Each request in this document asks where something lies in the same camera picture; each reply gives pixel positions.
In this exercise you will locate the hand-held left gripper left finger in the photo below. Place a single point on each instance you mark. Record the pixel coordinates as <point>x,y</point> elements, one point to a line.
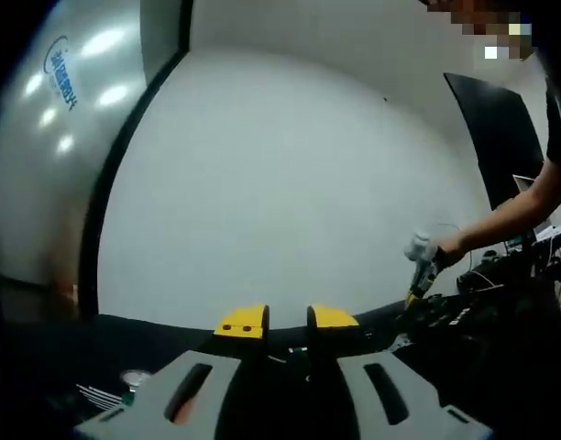
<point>147,403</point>

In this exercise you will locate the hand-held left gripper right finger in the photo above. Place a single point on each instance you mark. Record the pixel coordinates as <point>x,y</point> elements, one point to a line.
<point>418,403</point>

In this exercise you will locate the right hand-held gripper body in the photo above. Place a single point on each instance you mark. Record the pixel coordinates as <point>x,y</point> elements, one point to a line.
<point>420,247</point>

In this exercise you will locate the hex key set green holder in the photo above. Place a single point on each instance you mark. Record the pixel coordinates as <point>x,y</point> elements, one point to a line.
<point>106,396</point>

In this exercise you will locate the person's right hand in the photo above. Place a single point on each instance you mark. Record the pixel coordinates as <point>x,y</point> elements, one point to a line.
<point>454,251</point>

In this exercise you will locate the open laptop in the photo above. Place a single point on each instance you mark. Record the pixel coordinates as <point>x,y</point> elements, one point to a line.
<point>523,183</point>

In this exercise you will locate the black monitor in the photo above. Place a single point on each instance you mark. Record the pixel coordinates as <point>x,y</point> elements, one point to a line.
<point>496,133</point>

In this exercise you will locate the brown wooden panel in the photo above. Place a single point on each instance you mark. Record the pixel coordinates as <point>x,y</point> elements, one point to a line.
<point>65,293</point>

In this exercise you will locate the frosted glass panel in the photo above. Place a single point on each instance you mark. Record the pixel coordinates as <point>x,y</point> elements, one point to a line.
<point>42,160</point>

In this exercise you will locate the black door frame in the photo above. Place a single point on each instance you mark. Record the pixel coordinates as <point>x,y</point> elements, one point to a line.
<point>111,183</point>

